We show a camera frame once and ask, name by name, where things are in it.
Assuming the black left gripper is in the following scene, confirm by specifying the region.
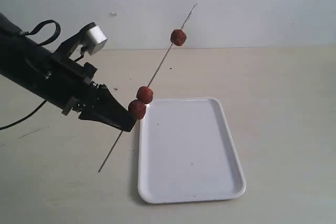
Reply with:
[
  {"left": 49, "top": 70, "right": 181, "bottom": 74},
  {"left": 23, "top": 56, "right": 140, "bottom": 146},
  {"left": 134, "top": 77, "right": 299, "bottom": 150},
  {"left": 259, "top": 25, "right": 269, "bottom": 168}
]
[{"left": 39, "top": 48, "right": 136, "bottom": 132}]

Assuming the red meatball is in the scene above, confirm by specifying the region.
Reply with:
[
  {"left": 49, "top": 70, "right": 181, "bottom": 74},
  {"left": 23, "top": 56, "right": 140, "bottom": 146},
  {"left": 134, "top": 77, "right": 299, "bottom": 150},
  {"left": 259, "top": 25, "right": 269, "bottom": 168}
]
[
  {"left": 136, "top": 86, "right": 154, "bottom": 104},
  {"left": 128, "top": 99, "right": 146, "bottom": 120},
  {"left": 170, "top": 29, "right": 187, "bottom": 46}
]

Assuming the thin metal skewer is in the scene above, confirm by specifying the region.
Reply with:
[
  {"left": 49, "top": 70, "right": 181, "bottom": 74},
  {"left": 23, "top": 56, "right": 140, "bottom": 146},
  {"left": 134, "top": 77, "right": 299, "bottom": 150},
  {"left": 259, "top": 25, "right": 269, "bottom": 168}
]
[{"left": 98, "top": 3, "right": 198, "bottom": 173}]

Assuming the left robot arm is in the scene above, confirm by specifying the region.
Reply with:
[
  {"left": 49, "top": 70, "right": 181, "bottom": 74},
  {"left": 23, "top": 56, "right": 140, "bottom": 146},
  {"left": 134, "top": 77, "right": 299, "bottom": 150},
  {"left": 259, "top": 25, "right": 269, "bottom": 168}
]
[{"left": 1, "top": 15, "right": 136, "bottom": 132}]

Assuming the white rectangular plastic tray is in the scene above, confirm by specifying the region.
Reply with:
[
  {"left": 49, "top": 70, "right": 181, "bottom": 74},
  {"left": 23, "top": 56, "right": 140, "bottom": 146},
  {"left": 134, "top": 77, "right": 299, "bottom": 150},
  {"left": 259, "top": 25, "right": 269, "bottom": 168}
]
[{"left": 138, "top": 98, "right": 246, "bottom": 204}]

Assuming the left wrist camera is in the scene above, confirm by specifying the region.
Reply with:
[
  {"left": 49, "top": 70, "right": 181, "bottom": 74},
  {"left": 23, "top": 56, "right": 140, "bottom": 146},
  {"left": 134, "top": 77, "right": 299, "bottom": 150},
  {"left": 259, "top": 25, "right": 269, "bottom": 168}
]
[{"left": 54, "top": 22, "right": 109, "bottom": 59}]

